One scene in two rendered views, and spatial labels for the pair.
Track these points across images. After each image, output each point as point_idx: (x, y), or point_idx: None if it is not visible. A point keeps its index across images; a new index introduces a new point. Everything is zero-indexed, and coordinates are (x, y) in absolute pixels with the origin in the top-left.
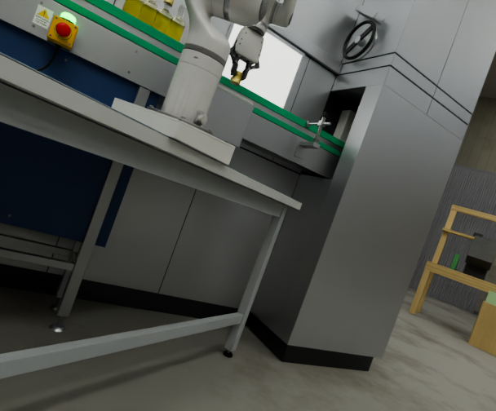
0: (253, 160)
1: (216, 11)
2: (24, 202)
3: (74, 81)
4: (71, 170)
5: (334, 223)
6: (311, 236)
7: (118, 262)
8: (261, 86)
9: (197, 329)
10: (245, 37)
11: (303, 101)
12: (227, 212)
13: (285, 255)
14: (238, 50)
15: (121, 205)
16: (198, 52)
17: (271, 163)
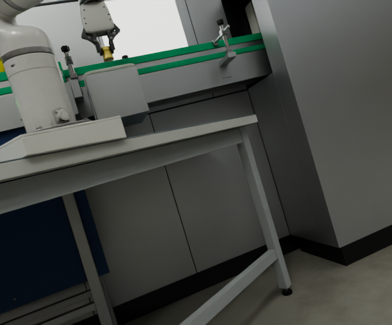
0: (196, 109)
1: (5, 10)
2: (19, 280)
3: None
4: (36, 230)
5: (302, 109)
6: (291, 135)
7: (145, 270)
8: (155, 44)
9: (229, 295)
10: (86, 15)
11: (204, 28)
12: (205, 167)
13: (284, 167)
14: (89, 30)
15: (114, 224)
16: (11, 59)
17: (214, 100)
